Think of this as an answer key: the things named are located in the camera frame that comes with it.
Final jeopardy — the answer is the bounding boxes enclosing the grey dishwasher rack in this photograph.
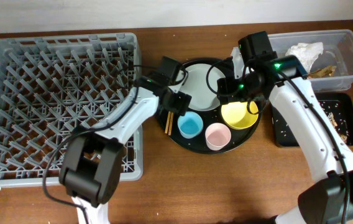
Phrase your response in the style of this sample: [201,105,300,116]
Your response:
[0,33,142,189]

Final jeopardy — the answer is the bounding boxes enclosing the grey plate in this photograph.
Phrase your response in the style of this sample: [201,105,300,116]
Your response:
[180,63,220,111]

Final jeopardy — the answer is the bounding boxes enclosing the pink cup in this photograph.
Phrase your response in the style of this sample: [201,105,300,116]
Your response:
[204,123,231,151]

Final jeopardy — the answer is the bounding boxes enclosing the clear plastic bin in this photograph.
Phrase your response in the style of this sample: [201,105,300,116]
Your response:
[268,29,353,92]

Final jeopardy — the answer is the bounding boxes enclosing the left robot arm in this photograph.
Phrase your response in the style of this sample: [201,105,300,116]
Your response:
[59,78,191,223]

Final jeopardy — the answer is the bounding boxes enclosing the black rectangular bin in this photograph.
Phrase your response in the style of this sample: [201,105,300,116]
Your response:
[271,92,353,147]

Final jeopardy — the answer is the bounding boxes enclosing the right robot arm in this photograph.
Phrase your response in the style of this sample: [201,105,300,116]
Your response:
[216,55,353,223]

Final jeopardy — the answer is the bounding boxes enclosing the yellow bowl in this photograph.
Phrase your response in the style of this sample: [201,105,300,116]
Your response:
[221,102,259,130]

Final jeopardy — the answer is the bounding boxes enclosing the food scraps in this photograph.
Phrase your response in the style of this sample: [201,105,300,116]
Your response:
[326,112,349,144]

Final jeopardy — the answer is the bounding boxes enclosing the gold snack wrapper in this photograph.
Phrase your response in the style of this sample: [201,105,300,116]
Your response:
[308,65,337,79]

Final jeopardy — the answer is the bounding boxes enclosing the white tissue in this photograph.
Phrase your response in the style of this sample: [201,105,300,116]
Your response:
[285,42,324,73]

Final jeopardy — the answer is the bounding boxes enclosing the round black tray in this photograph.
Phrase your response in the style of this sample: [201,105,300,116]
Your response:
[155,58,261,154]

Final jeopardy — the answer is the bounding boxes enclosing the blue cup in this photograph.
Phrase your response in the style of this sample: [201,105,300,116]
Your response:
[177,111,204,139]

